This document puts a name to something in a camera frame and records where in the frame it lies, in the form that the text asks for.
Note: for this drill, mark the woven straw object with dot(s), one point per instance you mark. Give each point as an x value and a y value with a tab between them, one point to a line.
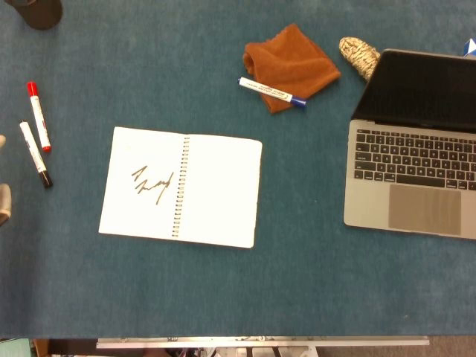
359	56

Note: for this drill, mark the black cap marker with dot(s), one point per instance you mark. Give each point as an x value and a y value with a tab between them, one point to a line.
33	152

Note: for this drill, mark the silver laptop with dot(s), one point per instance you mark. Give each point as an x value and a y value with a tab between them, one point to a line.
409	208

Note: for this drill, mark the orange-brown folded cloth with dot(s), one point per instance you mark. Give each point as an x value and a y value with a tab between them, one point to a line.
294	63

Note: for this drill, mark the teal felt table mat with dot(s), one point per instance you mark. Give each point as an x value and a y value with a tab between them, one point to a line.
238	279

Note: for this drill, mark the red cap marker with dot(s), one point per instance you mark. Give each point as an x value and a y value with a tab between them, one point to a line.
39	119

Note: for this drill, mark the blue cap marker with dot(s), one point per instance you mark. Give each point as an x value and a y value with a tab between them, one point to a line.
267	90

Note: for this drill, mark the aluminium frame rail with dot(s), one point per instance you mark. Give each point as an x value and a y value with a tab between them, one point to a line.
260	342

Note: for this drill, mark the blue white box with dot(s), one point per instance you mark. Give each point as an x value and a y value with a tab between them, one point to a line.
470	48

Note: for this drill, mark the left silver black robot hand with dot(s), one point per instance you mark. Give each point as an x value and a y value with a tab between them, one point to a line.
4	201

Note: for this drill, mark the dark brown cup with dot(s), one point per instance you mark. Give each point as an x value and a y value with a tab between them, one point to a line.
37	13

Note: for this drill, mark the teal green object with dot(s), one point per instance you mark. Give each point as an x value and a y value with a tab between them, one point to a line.
15	347

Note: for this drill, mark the yellow spiral notebook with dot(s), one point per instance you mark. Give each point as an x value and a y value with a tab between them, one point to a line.
223	186

